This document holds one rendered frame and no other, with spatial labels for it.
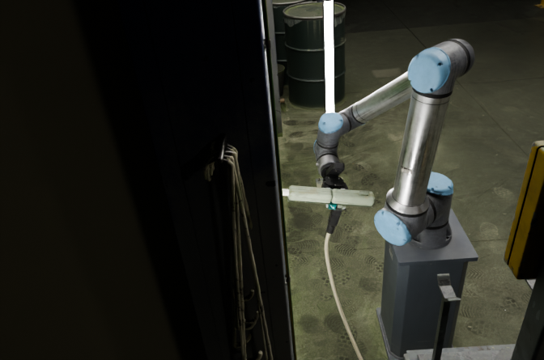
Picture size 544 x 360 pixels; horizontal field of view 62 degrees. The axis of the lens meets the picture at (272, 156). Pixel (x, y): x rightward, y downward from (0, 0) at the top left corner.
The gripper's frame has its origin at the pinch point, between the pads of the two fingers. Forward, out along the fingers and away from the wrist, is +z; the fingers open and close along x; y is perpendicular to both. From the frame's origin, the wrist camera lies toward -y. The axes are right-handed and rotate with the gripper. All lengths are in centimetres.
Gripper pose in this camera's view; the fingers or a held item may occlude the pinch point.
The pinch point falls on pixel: (338, 204)
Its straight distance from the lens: 167.1
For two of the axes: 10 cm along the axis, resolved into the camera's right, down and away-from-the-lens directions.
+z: 0.5, 6.6, -7.5
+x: -9.9, -0.7, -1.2
